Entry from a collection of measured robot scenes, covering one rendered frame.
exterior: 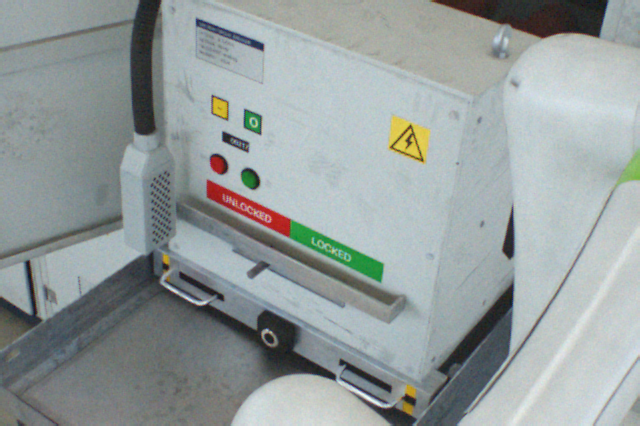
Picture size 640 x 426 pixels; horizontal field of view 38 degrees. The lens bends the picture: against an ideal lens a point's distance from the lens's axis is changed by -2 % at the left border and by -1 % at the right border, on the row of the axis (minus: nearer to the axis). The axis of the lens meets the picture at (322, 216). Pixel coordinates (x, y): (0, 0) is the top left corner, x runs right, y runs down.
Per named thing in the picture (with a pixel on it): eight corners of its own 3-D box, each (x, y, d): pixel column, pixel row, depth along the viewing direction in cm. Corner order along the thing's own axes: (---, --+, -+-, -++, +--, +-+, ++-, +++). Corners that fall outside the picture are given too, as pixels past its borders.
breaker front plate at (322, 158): (413, 392, 136) (466, 103, 108) (165, 259, 157) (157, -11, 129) (418, 387, 137) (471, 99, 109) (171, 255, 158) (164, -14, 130)
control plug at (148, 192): (146, 257, 142) (141, 160, 132) (123, 245, 144) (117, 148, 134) (180, 234, 148) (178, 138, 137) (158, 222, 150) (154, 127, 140)
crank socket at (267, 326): (283, 358, 146) (285, 334, 143) (253, 341, 148) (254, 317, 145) (294, 348, 148) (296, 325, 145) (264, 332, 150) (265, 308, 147)
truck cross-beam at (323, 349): (425, 423, 137) (431, 395, 134) (153, 273, 161) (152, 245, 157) (441, 403, 141) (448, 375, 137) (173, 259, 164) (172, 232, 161)
